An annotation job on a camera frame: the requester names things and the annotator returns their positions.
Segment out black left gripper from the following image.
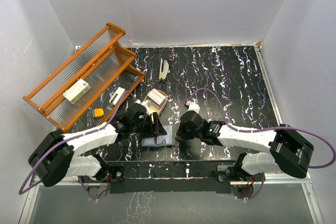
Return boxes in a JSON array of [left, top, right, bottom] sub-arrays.
[[131, 112, 166, 138]]

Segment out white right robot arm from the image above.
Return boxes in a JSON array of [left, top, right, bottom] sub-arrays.
[[176, 111, 314, 180]]

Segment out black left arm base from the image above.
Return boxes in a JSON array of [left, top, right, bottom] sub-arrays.
[[78, 165, 125, 203]]

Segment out black right arm base motor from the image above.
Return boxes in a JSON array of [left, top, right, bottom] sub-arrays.
[[209, 164, 256, 193]]

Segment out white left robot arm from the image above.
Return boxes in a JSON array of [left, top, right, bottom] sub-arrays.
[[28, 102, 166, 187]]

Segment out stack of white cards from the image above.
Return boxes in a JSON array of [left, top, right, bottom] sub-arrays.
[[148, 89, 166, 106]]

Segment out beige oval plastic tray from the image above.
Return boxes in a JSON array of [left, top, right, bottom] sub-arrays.
[[141, 89, 167, 115]]

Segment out white stapler near rack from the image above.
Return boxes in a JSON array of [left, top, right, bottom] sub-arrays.
[[109, 87, 125, 106]]

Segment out orange yellow small object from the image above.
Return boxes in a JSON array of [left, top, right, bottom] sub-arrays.
[[93, 108, 104, 118]]

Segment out white stapler on table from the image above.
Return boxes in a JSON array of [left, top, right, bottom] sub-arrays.
[[159, 58, 170, 82]]

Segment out orange wooden rack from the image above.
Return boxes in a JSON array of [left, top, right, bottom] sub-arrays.
[[23, 23, 145, 133]]

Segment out white box on rack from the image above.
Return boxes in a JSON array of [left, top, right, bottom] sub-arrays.
[[63, 79, 91, 104]]

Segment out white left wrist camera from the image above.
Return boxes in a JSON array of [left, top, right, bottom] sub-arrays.
[[135, 99, 155, 115]]

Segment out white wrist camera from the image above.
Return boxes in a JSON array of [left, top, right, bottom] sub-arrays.
[[184, 100, 200, 113], [135, 99, 155, 115]]

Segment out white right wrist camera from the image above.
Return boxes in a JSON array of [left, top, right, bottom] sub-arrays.
[[184, 100, 200, 113]]

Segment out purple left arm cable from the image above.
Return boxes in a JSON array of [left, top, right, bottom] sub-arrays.
[[18, 90, 141, 200]]

